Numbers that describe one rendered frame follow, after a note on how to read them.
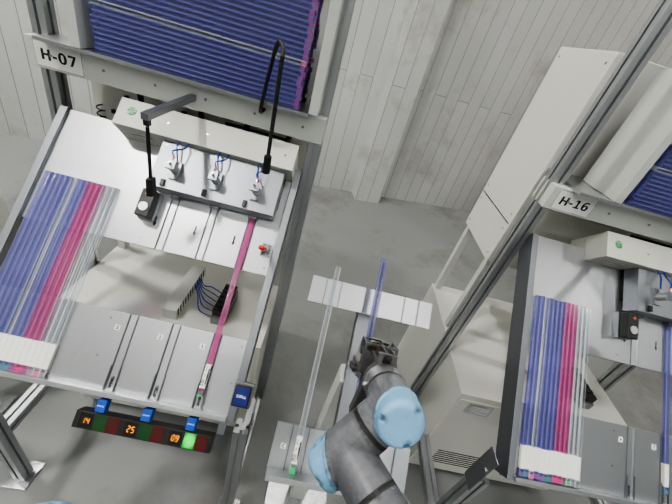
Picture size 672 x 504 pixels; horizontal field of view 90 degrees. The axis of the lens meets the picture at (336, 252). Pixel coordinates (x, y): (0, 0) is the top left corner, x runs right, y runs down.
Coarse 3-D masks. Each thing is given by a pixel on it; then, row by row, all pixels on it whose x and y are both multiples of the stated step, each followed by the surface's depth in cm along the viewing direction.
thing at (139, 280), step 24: (96, 264) 129; (120, 264) 132; (144, 264) 135; (168, 264) 139; (192, 264) 142; (216, 264) 146; (96, 288) 120; (120, 288) 123; (144, 288) 126; (168, 288) 128; (216, 288) 135; (240, 288) 138; (144, 312) 117; (192, 312) 122; (240, 312) 128; (240, 336) 119; (264, 336) 122; (240, 408) 139
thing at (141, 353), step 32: (96, 320) 86; (128, 320) 87; (160, 320) 89; (64, 352) 84; (96, 352) 85; (128, 352) 86; (160, 352) 87; (192, 352) 88; (224, 352) 89; (96, 384) 84; (128, 384) 85; (160, 384) 86; (192, 384) 87; (224, 384) 88
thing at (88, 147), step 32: (64, 128) 95; (96, 128) 96; (64, 160) 93; (96, 160) 94; (128, 160) 95; (32, 192) 90; (128, 192) 94; (160, 192) 95; (288, 192) 100; (128, 224) 92; (160, 224) 93; (192, 224) 94; (224, 224) 95; (256, 224) 97; (192, 256) 93; (224, 256) 94; (256, 256) 95
